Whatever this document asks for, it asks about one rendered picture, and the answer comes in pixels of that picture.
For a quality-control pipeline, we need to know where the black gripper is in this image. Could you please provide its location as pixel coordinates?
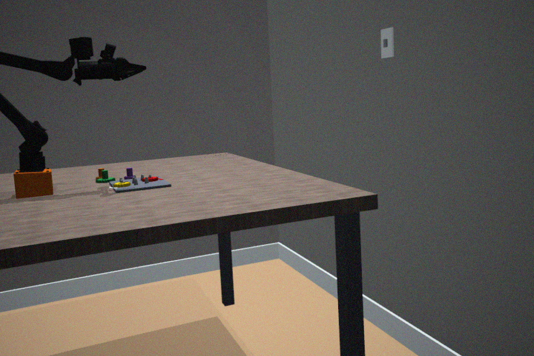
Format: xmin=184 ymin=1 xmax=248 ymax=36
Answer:
xmin=94 ymin=57 xmax=146 ymax=81

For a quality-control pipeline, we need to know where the green gear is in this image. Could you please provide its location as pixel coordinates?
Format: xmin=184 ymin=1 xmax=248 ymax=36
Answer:
xmin=95 ymin=170 xmax=115 ymax=183

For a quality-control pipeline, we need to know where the orange gear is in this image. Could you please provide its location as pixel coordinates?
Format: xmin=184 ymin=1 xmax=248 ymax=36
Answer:
xmin=95 ymin=168 xmax=104 ymax=179

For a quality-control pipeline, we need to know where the yellow gear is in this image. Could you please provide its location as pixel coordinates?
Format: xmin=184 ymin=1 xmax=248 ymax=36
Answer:
xmin=113 ymin=181 xmax=131 ymax=187

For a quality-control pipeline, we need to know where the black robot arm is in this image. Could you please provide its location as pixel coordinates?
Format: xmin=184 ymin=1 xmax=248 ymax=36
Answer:
xmin=0 ymin=37 xmax=116 ymax=173

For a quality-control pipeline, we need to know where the purple gear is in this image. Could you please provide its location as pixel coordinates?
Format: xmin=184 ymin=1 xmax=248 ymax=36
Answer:
xmin=124 ymin=168 xmax=133 ymax=179

